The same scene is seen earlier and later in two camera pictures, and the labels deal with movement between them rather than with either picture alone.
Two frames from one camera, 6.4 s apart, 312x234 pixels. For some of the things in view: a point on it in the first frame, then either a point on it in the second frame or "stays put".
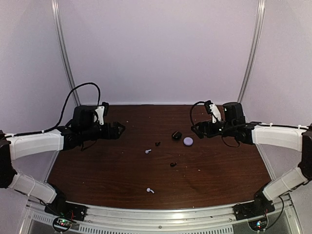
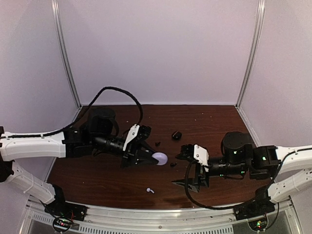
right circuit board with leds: (258, 224) stays put
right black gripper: (202, 129) → (194, 184)
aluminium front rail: (102, 218) stays put
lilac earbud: (148, 189) stays put
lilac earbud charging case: (188, 141) → (162, 158)
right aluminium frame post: (260, 17) stays put
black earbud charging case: (177, 135) stays put
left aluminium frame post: (55, 8) stays put
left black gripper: (115, 135) → (134, 147)
